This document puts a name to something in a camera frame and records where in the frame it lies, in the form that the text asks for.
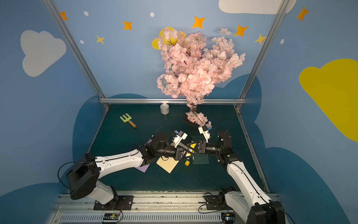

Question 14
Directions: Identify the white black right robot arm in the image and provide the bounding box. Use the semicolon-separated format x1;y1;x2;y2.
194;131;288;224

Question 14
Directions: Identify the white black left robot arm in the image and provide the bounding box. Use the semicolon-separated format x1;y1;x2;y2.
66;131;187;205

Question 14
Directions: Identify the dark green envelope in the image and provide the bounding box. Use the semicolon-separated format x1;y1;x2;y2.
192;135;209;165

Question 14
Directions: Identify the cream yellow envelope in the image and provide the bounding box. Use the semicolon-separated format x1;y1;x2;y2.
156;157;179;174

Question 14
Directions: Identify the purple envelope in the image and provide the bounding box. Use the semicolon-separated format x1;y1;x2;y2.
136;139;153;173

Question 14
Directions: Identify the silver tin can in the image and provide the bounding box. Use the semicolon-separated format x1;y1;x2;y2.
160;103;170;115

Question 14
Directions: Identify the pink cherry blossom tree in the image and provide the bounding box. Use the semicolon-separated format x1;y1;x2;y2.
157;28;246;127

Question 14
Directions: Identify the right green circuit board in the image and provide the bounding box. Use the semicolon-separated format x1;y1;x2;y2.
221;213;235;224

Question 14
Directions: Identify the green circuit board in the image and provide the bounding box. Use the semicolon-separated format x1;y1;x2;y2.
221;213;235;224
103;213;122;223

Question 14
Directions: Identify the left green circuit board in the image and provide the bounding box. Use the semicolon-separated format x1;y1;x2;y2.
103;213;122;223

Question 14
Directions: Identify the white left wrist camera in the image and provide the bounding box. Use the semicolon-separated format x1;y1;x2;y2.
171;130;187;148

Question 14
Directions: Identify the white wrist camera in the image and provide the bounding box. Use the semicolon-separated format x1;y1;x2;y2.
171;130;187;148
198;125;211;143

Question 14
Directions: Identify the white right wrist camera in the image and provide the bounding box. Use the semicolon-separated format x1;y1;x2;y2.
198;125;211;143

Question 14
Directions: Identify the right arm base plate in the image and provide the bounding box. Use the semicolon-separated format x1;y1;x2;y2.
204;194;232;211

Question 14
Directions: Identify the yellow-green garden fork wooden handle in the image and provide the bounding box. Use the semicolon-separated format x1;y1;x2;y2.
120;113;137;128

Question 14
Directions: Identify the aluminium front mounting rail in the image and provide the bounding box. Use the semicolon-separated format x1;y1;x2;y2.
46;191;289;224

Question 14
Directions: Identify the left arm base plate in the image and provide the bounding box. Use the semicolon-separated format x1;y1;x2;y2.
93;195;134;211

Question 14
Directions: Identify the left aluminium frame post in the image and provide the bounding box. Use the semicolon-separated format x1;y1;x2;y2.
43;0;105;98

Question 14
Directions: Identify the aluminium frame post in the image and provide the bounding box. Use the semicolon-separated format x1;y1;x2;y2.
43;0;105;98
239;0;290;99

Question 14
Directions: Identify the right aluminium frame post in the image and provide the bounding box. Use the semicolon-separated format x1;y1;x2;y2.
239;0;290;99

